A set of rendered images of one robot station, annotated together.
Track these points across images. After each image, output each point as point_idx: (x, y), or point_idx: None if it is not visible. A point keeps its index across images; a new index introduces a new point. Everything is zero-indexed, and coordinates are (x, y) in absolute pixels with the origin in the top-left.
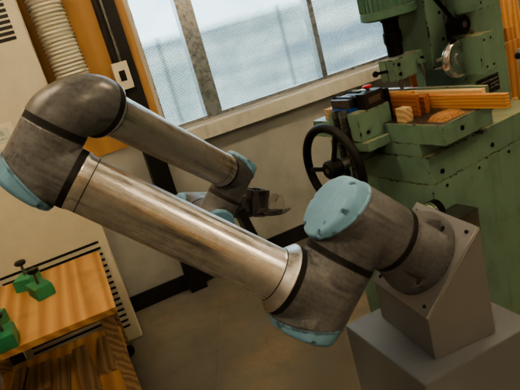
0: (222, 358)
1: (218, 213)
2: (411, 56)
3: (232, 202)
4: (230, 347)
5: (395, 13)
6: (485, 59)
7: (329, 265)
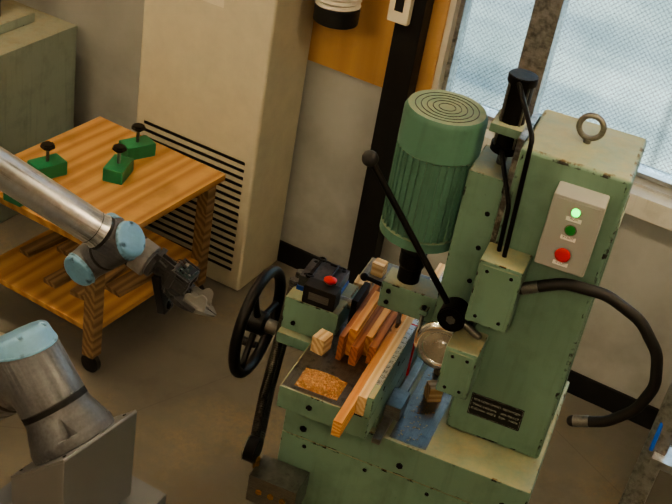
0: (218, 385)
1: (76, 261)
2: (414, 296)
3: (96, 263)
4: (242, 385)
5: (389, 238)
6: (445, 377)
7: None
